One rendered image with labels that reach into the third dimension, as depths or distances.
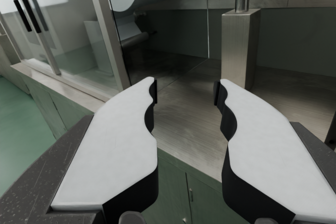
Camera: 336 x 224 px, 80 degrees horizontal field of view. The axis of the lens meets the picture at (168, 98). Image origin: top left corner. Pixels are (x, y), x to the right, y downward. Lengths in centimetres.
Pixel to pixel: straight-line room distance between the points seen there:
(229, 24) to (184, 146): 40
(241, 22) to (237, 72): 16
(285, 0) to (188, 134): 60
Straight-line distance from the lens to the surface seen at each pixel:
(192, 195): 68
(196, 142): 56
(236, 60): 72
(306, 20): 91
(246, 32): 68
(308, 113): 72
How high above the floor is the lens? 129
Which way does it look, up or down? 31 degrees down
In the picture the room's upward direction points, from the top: 9 degrees counter-clockwise
